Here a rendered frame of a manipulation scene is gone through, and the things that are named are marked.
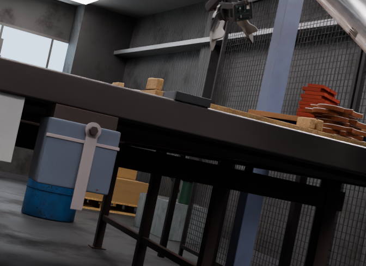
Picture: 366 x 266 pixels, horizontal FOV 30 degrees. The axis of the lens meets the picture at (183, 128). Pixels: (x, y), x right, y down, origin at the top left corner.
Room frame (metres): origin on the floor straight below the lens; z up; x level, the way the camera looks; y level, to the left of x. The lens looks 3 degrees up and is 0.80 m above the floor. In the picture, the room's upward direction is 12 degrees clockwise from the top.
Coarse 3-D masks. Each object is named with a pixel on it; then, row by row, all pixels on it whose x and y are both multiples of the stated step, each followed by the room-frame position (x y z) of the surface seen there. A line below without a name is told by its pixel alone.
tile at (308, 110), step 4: (308, 108) 1.76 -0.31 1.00; (312, 108) 1.76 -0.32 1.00; (316, 108) 1.72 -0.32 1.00; (320, 108) 1.71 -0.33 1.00; (324, 108) 1.71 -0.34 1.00; (308, 112) 1.76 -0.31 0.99; (312, 112) 1.75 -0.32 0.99; (316, 112) 1.73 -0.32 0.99; (320, 112) 1.71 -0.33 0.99; (324, 112) 1.70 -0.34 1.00; (328, 112) 1.70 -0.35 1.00; (332, 112) 1.70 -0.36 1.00; (336, 112) 1.71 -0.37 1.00; (340, 116) 1.72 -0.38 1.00; (344, 116) 1.71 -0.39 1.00; (348, 116) 1.74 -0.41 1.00
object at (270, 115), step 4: (248, 112) 2.46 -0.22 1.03; (252, 112) 2.45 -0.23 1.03; (256, 112) 2.44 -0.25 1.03; (260, 112) 2.43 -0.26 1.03; (264, 112) 2.43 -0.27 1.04; (268, 112) 2.42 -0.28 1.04; (272, 112) 2.41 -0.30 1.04; (264, 116) 2.42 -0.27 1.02; (268, 116) 2.42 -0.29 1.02; (272, 116) 2.41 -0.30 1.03; (276, 116) 2.40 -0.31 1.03; (280, 116) 2.39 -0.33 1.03; (284, 116) 2.38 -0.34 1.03; (288, 116) 2.37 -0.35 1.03; (292, 116) 2.36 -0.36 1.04; (296, 116) 2.36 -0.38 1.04; (288, 120) 2.40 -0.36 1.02; (292, 120) 2.37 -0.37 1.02; (296, 120) 2.35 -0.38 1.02
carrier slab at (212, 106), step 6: (138, 90) 1.52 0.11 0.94; (144, 90) 1.48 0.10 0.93; (150, 90) 1.44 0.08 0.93; (156, 90) 1.41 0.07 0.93; (216, 108) 1.47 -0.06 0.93; (222, 108) 1.47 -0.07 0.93; (228, 108) 1.48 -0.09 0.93; (240, 114) 1.49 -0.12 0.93; (246, 114) 1.50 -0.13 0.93; (252, 114) 1.50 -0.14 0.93; (264, 120) 1.52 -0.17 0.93; (270, 120) 1.52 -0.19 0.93; (276, 120) 1.53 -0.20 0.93; (288, 126) 1.54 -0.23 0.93; (294, 126) 1.55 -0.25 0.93; (300, 126) 1.55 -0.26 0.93; (312, 132) 1.57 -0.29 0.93
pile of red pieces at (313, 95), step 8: (304, 88) 2.59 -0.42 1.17; (312, 88) 2.57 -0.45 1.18; (320, 88) 2.56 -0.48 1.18; (328, 88) 2.59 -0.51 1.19; (304, 96) 2.59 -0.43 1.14; (312, 96) 2.57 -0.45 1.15; (320, 96) 2.55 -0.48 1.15; (328, 96) 2.58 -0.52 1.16; (304, 104) 2.58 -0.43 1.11; (328, 104) 2.57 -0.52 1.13; (336, 104) 2.68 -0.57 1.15; (304, 112) 2.57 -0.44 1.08
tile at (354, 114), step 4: (312, 104) 1.76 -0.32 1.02; (320, 104) 1.72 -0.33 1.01; (324, 104) 1.71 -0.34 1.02; (328, 108) 1.70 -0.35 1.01; (332, 108) 1.70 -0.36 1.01; (336, 108) 1.70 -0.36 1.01; (340, 108) 1.70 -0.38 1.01; (344, 108) 1.71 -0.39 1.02; (340, 112) 1.72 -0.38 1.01; (344, 112) 1.71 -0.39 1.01; (348, 112) 1.70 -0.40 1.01; (352, 112) 1.70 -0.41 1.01; (356, 112) 1.74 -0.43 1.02; (352, 116) 1.75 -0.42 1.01; (356, 116) 1.74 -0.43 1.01; (360, 116) 1.75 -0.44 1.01
